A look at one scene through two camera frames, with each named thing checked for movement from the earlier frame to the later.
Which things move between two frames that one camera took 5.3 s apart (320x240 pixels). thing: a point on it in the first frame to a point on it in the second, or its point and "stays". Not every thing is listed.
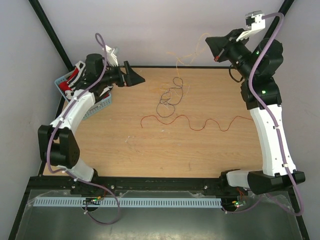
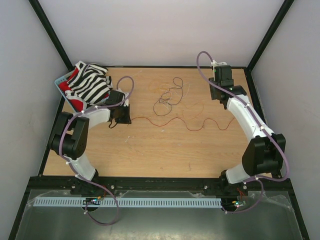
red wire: [189, 125] to [184, 123]
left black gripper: [131, 77] to [127, 120]
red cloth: [64, 85] stays
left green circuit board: [94, 201] stays
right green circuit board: [237, 203] stays
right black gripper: [227, 43] to [212, 87]
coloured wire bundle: [176, 90] to [172, 95]
